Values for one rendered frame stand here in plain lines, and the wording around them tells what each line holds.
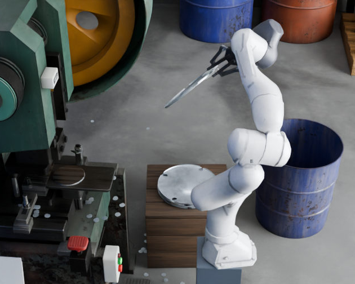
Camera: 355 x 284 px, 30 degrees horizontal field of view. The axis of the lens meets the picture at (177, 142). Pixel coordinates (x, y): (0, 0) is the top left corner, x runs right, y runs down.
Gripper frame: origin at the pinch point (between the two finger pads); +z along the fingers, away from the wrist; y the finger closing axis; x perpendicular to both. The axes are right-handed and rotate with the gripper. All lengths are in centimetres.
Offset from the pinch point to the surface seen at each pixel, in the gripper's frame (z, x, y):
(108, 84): 26.8, 23.6, 21.9
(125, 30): 4.4, 19.5, 34.1
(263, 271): 53, -4, -95
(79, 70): 31, 27, 34
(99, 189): 31, 58, -7
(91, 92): 34.5, 26.5, 23.7
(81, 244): 25, 83, -16
